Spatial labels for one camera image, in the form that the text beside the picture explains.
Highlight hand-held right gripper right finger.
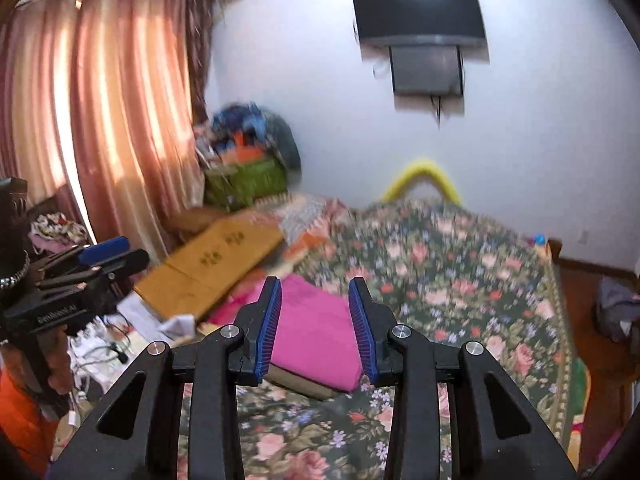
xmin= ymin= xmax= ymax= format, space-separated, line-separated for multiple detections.
xmin=348 ymin=276 xmax=581 ymax=480

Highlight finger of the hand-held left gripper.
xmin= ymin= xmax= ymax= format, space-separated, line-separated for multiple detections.
xmin=35 ymin=236 xmax=132 ymax=274
xmin=35 ymin=249 xmax=151 ymax=294

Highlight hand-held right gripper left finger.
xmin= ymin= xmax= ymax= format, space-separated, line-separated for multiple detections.
xmin=47 ymin=276 xmax=284 ymax=480

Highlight pink pants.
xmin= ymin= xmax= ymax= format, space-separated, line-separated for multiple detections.
xmin=207 ymin=274 xmax=364 ymax=394

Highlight person's left forearm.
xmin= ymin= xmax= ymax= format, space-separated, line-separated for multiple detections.
xmin=0 ymin=365 xmax=62 ymax=477

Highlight olive green pants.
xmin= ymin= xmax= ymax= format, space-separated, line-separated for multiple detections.
xmin=269 ymin=364 xmax=347 ymax=402

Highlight flower-print cloth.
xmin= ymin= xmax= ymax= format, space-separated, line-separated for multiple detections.
xmin=29 ymin=212 xmax=90 ymax=249

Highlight wooden folding lap table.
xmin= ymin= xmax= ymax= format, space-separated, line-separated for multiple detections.
xmin=133 ymin=211 xmax=287 ymax=322

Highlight floral bedspread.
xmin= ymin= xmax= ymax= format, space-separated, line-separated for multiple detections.
xmin=175 ymin=194 xmax=592 ymax=480

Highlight striped orange blanket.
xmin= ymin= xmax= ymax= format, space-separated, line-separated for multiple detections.
xmin=259 ymin=194 xmax=362 ymax=282

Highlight green fabric bag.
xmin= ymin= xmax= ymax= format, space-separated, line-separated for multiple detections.
xmin=203 ymin=156 xmax=289 ymax=212

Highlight pink curtain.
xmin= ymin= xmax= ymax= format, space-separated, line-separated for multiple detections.
xmin=0 ymin=0 xmax=219 ymax=272

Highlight yellow foam tube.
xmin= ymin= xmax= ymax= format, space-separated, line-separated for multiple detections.
xmin=380 ymin=158 xmax=464 ymax=207

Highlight pile of clothes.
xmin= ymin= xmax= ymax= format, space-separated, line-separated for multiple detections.
xmin=192 ymin=102 xmax=302 ymax=172

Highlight grey backpack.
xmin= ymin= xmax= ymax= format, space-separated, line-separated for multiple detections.
xmin=594 ymin=275 xmax=640 ymax=344

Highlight white cloths with cables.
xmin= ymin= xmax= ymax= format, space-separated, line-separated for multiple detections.
xmin=69 ymin=304 xmax=197 ymax=397

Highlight black monitor cable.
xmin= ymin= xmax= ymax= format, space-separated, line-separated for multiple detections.
xmin=429 ymin=93 xmax=447 ymax=130

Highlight small black wall monitor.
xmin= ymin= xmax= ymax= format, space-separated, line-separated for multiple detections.
xmin=388 ymin=45 xmax=464 ymax=97

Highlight black wall television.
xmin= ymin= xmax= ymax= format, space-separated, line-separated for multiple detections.
xmin=350 ymin=0 xmax=489 ymax=49

